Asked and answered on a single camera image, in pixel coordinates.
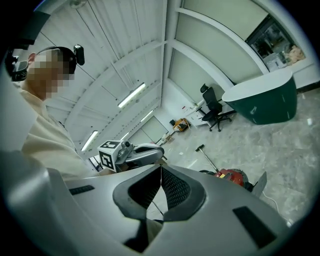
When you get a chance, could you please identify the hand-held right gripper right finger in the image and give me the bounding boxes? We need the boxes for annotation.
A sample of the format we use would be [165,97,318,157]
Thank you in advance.
[149,164,293,256]

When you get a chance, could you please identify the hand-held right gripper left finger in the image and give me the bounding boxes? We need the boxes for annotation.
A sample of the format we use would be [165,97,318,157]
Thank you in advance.
[47,164,163,256]

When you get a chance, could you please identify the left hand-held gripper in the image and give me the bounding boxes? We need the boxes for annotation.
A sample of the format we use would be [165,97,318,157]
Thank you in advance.
[96,139,165,173]

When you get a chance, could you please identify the metal wand with black nozzle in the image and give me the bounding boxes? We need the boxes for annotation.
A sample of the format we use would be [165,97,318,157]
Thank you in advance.
[195,144,221,173]

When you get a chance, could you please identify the red and teal vacuum cleaner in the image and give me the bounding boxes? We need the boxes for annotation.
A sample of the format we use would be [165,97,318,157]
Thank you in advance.
[213,167,251,188]

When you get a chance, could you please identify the white drawer cabinet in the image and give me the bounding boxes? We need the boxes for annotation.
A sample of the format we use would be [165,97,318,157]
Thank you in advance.
[186,98,213,128]

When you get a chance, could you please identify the black office chair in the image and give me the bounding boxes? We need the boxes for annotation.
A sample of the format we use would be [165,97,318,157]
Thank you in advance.
[196,83,232,133]

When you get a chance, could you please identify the person's beige shirt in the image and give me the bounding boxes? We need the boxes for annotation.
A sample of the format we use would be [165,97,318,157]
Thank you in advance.
[12,82,101,181]

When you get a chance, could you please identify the pale roller blind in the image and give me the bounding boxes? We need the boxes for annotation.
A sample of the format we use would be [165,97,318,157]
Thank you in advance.
[174,12,263,81]
[182,0,270,41]
[168,48,232,97]

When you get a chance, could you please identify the person's head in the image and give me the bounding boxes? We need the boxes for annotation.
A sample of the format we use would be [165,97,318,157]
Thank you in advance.
[21,46,77,101]

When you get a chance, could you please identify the dark green bathtub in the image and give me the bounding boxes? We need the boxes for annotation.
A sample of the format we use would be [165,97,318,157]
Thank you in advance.
[221,68,298,126]

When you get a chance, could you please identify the glass window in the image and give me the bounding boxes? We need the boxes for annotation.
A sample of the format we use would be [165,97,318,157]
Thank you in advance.
[246,14,306,72]

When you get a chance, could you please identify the black tablet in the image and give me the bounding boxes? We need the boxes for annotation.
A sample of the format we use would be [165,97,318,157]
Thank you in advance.
[14,9,52,51]

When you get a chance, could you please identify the white vacuum cord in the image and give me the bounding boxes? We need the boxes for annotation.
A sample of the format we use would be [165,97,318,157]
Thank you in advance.
[261,191,293,226]

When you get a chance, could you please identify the black head camera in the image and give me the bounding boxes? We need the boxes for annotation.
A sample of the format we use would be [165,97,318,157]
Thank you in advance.
[72,44,86,66]

